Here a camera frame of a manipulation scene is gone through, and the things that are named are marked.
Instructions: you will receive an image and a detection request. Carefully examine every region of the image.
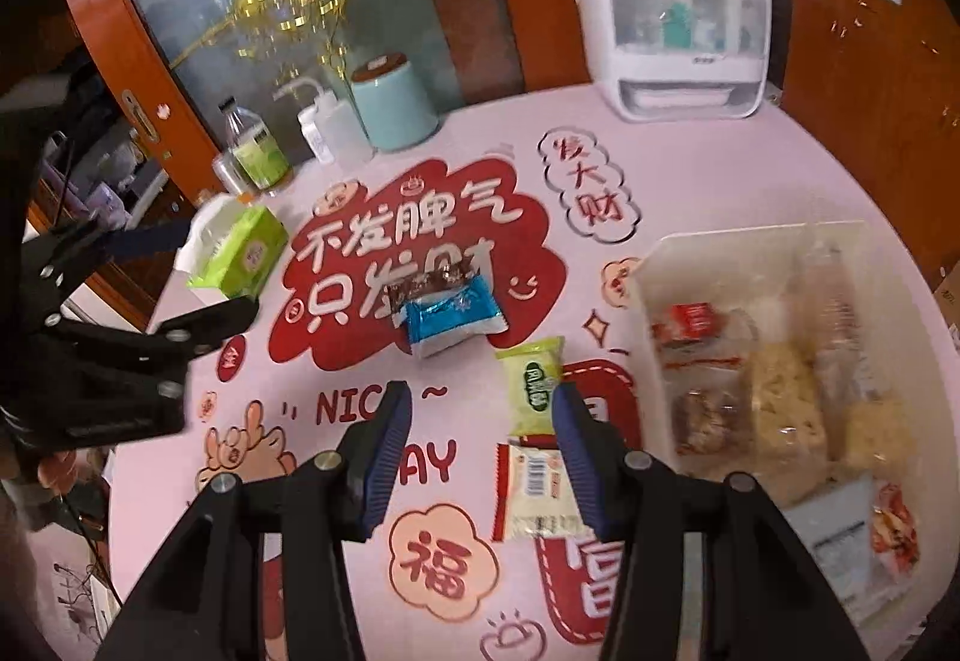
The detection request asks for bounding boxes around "red printed snack packet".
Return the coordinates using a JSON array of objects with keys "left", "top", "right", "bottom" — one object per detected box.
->
[{"left": 870, "top": 481, "right": 922, "bottom": 578}]

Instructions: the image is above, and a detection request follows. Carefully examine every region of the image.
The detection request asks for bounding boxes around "white plastic bin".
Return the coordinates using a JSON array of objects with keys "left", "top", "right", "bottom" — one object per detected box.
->
[{"left": 628, "top": 220, "right": 953, "bottom": 639}]

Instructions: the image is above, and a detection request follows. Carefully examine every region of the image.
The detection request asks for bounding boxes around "blue snack packet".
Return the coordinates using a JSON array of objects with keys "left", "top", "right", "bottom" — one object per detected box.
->
[{"left": 401, "top": 278, "right": 511, "bottom": 360}]

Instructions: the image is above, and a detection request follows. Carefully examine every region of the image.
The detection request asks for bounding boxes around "grey label snack packet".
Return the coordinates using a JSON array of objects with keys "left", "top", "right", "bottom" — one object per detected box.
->
[{"left": 787, "top": 479, "right": 880, "bottom": 598}]

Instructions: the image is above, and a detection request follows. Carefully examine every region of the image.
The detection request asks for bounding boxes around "green label bottle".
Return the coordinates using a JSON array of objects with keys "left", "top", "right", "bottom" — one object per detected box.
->
[{"left": 214, "top": 98, "right": 293, "bottom": 197}]

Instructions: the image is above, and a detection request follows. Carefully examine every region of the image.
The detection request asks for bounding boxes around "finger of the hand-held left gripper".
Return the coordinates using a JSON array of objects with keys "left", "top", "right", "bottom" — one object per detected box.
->
[
  {"left": 41, "top": 296, "right": 260, "bottom": 377},
  {"left": 19, "top": 218, "right": 202, "bottom": 317}
]

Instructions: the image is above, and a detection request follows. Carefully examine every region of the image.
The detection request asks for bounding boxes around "clear puffed snack bag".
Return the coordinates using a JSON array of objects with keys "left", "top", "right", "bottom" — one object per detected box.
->
[
  {"left": 844, "top": 398, "right": 912, "bottom": 482},
  {"left": 750, "top": 338, "right": 830, "bottom": 482}
]

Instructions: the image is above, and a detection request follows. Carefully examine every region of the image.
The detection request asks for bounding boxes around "dark brown snack packet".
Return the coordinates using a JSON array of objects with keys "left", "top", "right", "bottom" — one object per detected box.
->
[{"left": 390, "top": 256, "right": 496, "bottom": 317}]

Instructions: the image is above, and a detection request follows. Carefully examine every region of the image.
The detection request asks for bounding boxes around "wooden cabinet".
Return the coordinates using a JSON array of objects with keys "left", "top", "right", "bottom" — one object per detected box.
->
[{"left": 780, "top": 0, "right": 960, "bottom": 272}]

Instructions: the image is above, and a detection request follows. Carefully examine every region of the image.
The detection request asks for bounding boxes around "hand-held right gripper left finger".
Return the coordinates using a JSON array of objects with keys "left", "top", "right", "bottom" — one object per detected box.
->
[{"left": 97, "top": 380, "right": 413, "bottom": 661}]

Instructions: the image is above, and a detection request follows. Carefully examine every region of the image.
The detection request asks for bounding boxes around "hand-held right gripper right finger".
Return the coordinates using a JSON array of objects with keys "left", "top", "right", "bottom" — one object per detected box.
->
[{"left": 553, "top": 382, "right": 871, "bottom": 661}]

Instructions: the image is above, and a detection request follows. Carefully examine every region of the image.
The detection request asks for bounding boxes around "clear brown snack packet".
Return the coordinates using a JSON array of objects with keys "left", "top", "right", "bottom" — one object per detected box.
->
[{"left": 671, "top": 353, "right": 755, "bottom": 456}]

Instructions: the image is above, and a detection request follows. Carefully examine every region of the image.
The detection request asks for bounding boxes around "green tissue box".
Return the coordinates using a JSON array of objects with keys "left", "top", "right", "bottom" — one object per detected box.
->
[{"left": 174, "top": 194, "right": 290, "bottom": 298}]

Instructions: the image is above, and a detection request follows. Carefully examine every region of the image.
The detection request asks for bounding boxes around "white squeeze bottle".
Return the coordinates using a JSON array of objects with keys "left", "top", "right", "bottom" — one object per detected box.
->
[{"left": 274, "top": 77, "right": 376, "bottom": 166}]

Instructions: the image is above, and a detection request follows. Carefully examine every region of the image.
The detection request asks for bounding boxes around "teal canister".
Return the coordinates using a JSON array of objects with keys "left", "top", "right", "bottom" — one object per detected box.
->
[{"left": 351, "top": 55, "right": 440, "bottom": 154}]

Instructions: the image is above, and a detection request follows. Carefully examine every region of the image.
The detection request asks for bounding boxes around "white red-edged snack packet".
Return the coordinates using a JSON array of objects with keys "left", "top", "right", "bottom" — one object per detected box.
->
[{"left": 491, "top": 440, "right": 601, "bottom": 543}]

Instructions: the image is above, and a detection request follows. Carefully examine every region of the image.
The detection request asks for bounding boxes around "white countertop dish cabinet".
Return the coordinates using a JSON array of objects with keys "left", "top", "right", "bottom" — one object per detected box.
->
[{"left": 559, "top": 0, "right": 777, "bottom": 122}]

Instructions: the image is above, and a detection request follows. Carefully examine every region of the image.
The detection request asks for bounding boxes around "green snack packet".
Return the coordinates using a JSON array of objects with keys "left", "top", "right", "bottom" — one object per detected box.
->
[{"left": 496, "top": 336, "right": 565, "bottom": 438}]

